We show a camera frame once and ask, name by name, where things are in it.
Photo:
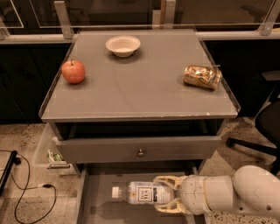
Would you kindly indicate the grey drawer cabinet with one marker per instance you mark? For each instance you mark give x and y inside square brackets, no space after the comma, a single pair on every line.
[143,95]

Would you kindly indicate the metal window frame rail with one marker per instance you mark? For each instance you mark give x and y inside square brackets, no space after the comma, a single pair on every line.
[62,21]

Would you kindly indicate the black floor stand bar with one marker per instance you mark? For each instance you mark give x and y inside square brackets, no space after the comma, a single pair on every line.
[7,170]

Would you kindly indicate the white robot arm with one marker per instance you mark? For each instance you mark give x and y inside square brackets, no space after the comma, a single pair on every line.
[251,191]

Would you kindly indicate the grey open middle drawer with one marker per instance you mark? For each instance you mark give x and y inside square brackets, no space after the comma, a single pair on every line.
[95,204]

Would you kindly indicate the crushed gold soda can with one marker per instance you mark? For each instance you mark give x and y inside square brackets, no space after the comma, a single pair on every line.
[202,76]

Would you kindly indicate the red apple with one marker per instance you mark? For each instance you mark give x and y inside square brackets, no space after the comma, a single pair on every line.
[73,71]

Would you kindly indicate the grey top drawer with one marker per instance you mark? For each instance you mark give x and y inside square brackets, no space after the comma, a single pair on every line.
[110,150]

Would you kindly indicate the round metal drawer knob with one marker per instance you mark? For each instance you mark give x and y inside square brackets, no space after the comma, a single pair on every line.
[140,153]

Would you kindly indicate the clear plastic water bottle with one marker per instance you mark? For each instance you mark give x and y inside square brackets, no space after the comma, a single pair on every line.
[143,193]

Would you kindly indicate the white paper bowl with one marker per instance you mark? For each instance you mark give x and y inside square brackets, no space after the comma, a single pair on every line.
[123,46]

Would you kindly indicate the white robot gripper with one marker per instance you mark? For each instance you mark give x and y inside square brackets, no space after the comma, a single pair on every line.
[192,192]

